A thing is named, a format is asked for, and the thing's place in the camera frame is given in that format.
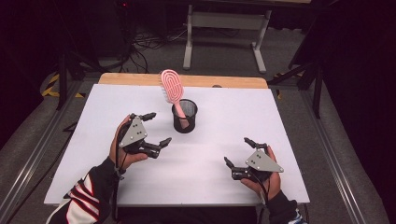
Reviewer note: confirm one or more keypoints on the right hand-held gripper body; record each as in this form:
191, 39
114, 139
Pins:
263, 163

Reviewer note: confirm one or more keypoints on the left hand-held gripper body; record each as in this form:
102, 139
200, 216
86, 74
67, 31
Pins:
134, 135

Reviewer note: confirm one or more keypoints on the black mesh cup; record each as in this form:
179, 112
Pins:
185, 126

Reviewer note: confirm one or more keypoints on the pink hairbrush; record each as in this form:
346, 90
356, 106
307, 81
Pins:
172, 87

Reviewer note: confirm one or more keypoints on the person's left hand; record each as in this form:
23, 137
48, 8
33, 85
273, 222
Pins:
130, 159

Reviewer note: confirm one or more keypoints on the white table cover board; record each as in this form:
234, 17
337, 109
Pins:
193, 180

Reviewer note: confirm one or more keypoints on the wooden table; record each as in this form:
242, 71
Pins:
130, 79

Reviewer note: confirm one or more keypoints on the person's dark clothing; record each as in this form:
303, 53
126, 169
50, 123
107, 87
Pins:
186, 216

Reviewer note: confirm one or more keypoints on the black tripod stand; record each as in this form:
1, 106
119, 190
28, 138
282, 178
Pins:
317, 93
63, 77

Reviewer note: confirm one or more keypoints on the yellow black hazard tape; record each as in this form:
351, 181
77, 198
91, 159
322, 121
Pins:
51, 88

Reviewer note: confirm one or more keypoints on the aluminium floor rail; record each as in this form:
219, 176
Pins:
34, 155
334, 155

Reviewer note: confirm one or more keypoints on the grey metal desk frame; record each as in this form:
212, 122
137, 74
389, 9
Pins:
224, 21

